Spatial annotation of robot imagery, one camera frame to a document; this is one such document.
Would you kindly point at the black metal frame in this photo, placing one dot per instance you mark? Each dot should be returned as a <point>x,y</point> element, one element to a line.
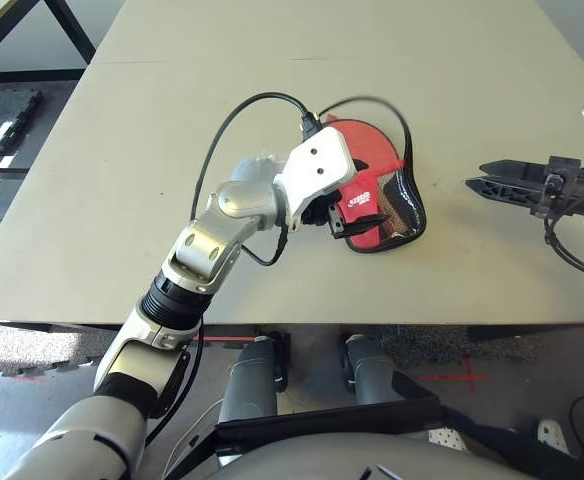
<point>72,35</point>

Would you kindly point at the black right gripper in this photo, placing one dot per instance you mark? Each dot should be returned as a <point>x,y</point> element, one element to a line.
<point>564,187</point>

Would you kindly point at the grey left robot leg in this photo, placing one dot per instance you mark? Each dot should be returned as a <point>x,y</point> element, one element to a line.
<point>249,380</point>

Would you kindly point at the red black paddle case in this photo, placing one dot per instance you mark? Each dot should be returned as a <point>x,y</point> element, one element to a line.
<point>364,200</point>

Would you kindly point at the dark speckled foam mat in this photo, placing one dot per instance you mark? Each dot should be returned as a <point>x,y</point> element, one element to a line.
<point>422,342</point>

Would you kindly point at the grey speckled foam mat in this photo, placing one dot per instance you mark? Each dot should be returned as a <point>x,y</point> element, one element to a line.
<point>32,350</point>

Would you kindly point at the red floor tape outline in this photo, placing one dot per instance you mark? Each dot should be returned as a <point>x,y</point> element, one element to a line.
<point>227,339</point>

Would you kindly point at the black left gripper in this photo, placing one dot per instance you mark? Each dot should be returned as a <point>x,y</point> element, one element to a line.
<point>318,212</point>

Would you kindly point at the grey right robot leg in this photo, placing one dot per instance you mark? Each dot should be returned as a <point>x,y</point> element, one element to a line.
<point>372,370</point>

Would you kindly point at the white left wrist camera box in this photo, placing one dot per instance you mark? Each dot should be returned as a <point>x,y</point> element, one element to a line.
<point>317,160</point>

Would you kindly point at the grey robot torso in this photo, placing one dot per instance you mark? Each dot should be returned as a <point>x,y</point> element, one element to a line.
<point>347,460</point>

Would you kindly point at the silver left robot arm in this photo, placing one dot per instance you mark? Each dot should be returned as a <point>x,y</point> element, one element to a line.
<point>197,240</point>

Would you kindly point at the white perforated shoe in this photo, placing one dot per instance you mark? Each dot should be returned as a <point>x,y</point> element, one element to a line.
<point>553,436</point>
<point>447,440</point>

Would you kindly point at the black torso harness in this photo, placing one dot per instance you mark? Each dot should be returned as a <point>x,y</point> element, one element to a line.
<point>322,422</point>

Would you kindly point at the grey robot leg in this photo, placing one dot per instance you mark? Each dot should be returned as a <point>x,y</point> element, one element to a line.
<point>372,370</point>
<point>249,380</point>

